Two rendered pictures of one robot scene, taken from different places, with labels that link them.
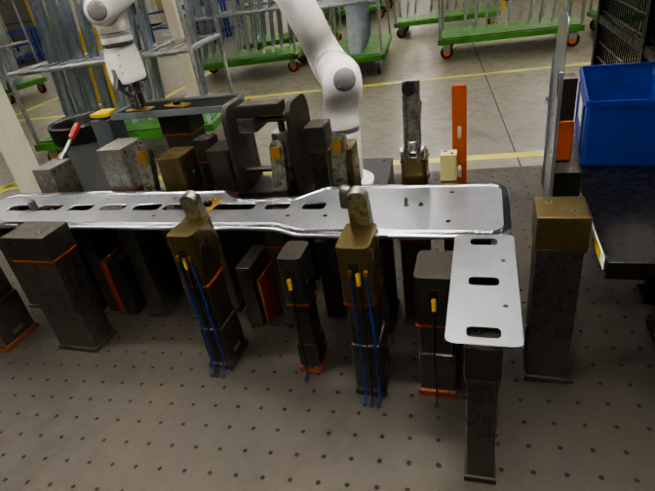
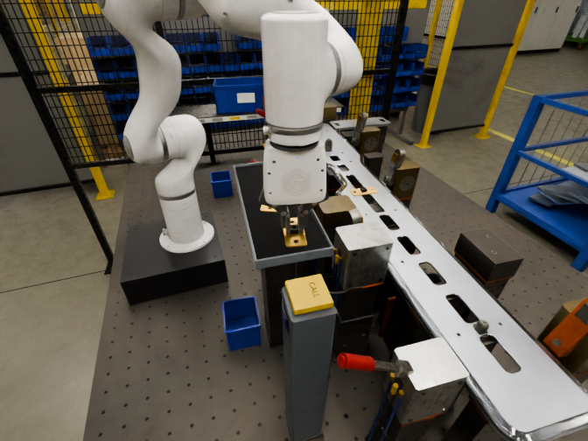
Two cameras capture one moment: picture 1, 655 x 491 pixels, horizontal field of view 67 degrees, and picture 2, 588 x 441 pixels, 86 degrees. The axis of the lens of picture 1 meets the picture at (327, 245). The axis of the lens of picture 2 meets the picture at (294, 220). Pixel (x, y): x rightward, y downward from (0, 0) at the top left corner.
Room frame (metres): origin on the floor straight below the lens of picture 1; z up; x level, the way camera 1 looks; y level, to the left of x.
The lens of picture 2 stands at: (1.75, 0.86, 1.52)
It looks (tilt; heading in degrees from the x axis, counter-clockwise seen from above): 36 degrees down; 236
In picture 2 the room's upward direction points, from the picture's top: straight up
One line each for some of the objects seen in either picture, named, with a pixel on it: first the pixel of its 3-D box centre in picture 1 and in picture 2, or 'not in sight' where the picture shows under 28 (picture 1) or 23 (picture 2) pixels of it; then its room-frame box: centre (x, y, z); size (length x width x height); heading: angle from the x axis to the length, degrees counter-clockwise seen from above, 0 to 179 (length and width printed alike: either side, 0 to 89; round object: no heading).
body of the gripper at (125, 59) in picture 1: (124, 61); (294, 166); (1.49, 0.48, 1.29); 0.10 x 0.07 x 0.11; 152
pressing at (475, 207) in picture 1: (200, 209); (367, 195); (1.07, 0.28, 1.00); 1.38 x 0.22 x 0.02; 70
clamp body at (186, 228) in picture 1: (208, 300); (398, 206); (0.87, 0.27, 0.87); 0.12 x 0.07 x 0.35; 160
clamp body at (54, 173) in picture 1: (78, 216); (399, 416); (1.44, 0.76, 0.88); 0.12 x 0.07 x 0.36; 160
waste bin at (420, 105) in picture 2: not in sight; (433, 101); (-2.10, -1.59, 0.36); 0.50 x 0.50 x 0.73
